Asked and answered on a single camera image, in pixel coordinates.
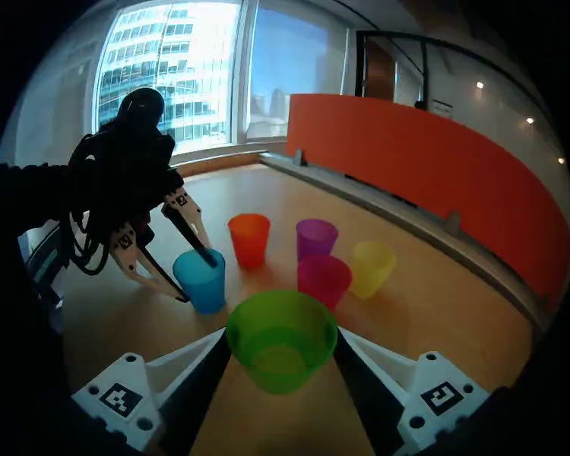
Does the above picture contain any green plastic cup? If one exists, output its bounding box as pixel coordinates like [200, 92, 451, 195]
[225, 290, 339, 396]

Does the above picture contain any magenta plastic cup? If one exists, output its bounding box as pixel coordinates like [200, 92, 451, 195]
[297, 255, 353, 312]

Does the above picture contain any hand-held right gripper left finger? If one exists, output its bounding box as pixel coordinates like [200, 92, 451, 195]
[70, 328, 233, 456]

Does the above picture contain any purple plastic cup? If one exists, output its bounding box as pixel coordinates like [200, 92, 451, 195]
[296, 218, 340, 263]

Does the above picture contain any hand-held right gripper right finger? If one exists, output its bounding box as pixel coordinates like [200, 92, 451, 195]
[334, 326, 493, 456]

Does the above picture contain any black cable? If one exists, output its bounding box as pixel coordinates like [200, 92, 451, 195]
[68, 207, 111, 277]

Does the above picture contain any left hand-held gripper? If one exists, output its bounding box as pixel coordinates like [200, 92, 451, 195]
[67, 87, 220, 304]

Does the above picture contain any red desk screen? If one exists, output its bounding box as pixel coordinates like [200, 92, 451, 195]
[258, 93, 570, 330]

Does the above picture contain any orange plastic cup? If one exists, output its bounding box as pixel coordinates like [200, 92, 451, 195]
[227, 214, 271, 270]

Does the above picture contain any blue plastic cup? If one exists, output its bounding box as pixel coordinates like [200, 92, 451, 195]
[172, 249, 227, 315]

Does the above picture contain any yellow plastic cup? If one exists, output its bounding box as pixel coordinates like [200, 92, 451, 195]
[351, 241, 397, 300]

